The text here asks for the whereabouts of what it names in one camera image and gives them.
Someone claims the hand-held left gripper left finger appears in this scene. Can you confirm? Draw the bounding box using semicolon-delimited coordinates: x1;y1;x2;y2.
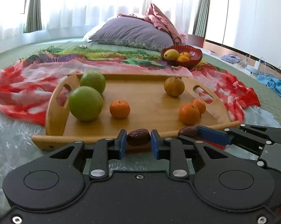
47;129;127;180

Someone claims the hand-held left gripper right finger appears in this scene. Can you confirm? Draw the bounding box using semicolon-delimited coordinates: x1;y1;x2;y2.
151;129;230;180

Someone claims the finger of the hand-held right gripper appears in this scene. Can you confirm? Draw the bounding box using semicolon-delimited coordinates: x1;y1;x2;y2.
196;124;275;146
179;135;264;156

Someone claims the dark red date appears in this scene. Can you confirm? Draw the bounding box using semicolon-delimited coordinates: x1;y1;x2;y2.
127;128;151;146
178;126;199;138

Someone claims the medium bright orange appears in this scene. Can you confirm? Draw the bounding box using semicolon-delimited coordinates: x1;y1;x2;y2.
178;103;201;125

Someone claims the small orange tangerine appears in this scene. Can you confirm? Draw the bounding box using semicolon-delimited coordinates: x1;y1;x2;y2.
191;99;207;115
110;99;131;119

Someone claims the wooden tray with handles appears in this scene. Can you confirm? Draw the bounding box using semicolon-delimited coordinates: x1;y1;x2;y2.
31;73;241;150

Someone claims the green apple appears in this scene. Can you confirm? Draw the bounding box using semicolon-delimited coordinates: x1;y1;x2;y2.
80;71;106;95
68;86;104;122

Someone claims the brownish yellow pear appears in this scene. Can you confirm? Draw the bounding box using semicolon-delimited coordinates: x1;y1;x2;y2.
164;77;185;97

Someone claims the blue cloth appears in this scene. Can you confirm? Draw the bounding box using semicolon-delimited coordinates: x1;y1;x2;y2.
257;75;281;103

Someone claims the red glass bowl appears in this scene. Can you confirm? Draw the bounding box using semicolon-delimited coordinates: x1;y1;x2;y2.
161;45;203;68

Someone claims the purple cloth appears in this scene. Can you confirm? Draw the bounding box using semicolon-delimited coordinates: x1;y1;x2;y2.
221;53;241;64

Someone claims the yellow lemon in bowl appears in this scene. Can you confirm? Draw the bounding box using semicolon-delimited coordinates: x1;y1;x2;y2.
163;49;180;60

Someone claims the colourful printed cloth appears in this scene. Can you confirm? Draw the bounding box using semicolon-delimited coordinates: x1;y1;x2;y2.
24;45;225;73

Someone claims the brown wooden board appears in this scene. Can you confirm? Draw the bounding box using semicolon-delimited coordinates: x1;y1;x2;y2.
187;34;205;48

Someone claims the sheer snowflake cloth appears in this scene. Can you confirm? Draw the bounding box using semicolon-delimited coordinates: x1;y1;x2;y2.
0;105;281;215

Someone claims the purple pillow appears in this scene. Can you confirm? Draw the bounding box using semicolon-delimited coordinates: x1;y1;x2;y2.
89;17;175;52

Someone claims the white pillow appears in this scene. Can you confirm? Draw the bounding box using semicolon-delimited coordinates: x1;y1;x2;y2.
83;22;107;43

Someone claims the red and white scarf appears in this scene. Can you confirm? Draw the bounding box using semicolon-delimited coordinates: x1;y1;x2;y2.
0;59;261;127

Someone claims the white wardrobe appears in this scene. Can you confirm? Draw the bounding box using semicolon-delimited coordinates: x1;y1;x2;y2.
204;0;281;76

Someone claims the pink quilt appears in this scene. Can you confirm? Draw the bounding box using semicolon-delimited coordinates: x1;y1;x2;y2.
118;3;188;46

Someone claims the green curtain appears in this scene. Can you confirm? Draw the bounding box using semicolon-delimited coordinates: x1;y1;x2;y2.
23;0;42;34
193;0;212;37

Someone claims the white sheer curtain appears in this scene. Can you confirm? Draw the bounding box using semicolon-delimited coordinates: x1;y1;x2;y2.
0;0;203;45

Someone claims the white cable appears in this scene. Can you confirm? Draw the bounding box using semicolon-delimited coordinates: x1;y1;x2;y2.
245;55;281;75

